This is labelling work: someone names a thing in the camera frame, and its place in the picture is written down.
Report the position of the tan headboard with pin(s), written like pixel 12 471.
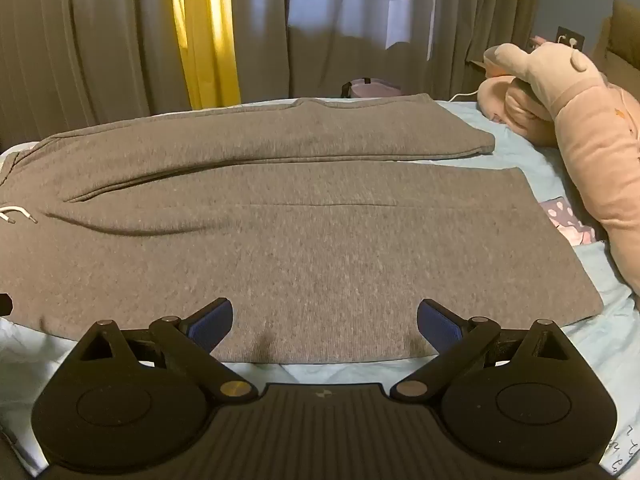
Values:
pixel 622 35

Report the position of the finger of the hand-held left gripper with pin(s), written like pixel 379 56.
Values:
pixel 5 305

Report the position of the grey curtain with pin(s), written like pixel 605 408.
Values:
pixel 90 40

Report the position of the white sheer curtain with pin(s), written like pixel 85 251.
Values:
pixel 350 5

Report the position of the yellow curtain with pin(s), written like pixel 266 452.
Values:
pixel 210 35

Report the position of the pink plush toy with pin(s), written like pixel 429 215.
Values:
pixel 590 130

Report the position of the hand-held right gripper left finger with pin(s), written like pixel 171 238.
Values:
pixel 216 321

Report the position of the wall socket with plug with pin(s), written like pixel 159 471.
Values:
pixel 570 37

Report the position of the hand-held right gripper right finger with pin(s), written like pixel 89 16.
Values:
pixel 434 321

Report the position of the light blue bed sheet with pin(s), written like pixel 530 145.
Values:
pixel 525 152

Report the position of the grey pants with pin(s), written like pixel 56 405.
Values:
pixel 300 240

